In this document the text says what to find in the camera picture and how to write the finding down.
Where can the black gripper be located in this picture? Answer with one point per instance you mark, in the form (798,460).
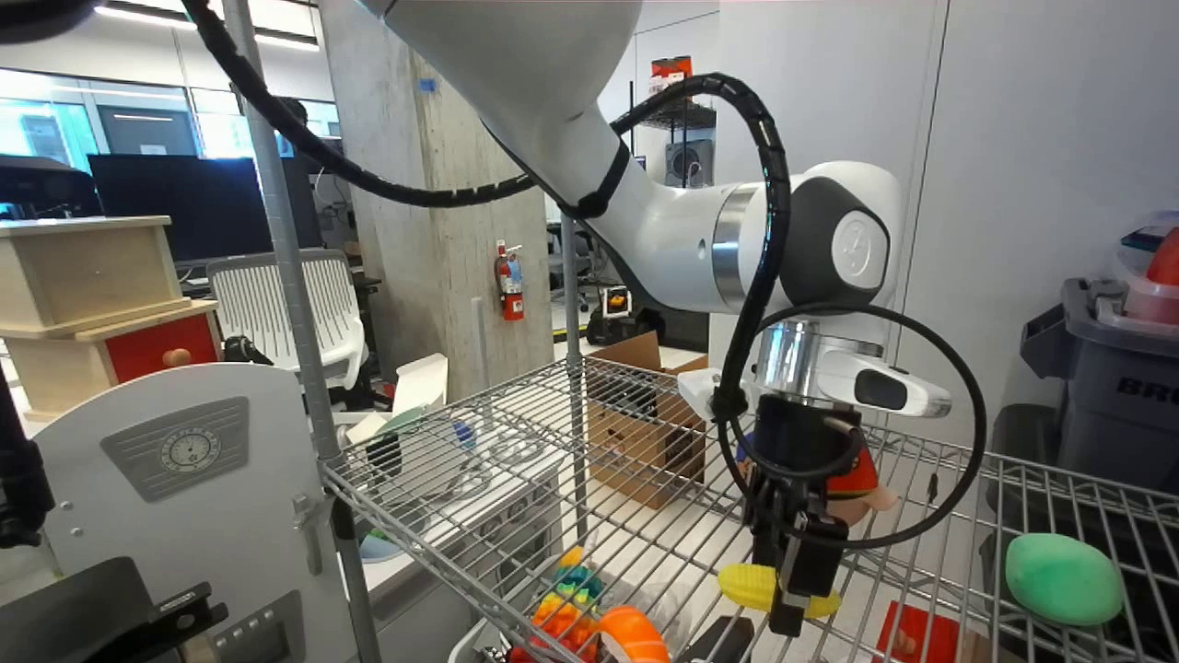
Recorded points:
(798,455)

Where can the yellow toy maize cob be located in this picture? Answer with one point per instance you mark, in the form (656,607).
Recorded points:
(740,585)

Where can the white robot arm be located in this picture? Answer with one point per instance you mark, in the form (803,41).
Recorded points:
(555,76)

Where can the red flat toy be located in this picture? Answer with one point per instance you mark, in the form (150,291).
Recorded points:
(914,631)

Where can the orange salmon sushi toy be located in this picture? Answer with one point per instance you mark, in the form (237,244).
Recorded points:
(631,634)

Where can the brown cardboard box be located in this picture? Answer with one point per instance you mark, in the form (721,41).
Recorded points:
(647,429)

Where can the green toy egg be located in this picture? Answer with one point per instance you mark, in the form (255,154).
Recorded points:
(1062,578)

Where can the grey trash bin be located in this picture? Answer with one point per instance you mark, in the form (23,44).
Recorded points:
(1119,390)

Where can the red fire extinguisher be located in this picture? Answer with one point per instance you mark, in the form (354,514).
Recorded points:
(511,282)

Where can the white device with grey badge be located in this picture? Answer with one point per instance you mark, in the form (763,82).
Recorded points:
(243,540)

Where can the wooden box shelf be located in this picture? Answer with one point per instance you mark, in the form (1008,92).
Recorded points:
(85,282)

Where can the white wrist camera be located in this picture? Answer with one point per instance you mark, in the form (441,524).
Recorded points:
(885,390)

